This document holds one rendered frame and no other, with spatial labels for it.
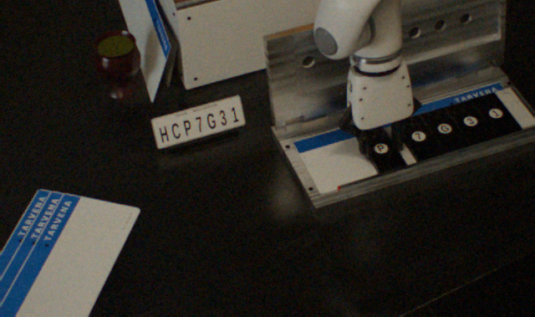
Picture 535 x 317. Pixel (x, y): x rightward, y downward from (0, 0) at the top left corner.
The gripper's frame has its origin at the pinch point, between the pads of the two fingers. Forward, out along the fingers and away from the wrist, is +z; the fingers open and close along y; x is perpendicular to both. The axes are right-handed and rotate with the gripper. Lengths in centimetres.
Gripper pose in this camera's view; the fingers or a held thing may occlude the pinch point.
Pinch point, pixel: (381, 142)
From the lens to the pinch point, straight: 183.1
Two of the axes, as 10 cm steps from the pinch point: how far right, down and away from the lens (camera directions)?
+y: 9.4, -2.7, 2.2
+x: -3.3, -4.9, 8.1
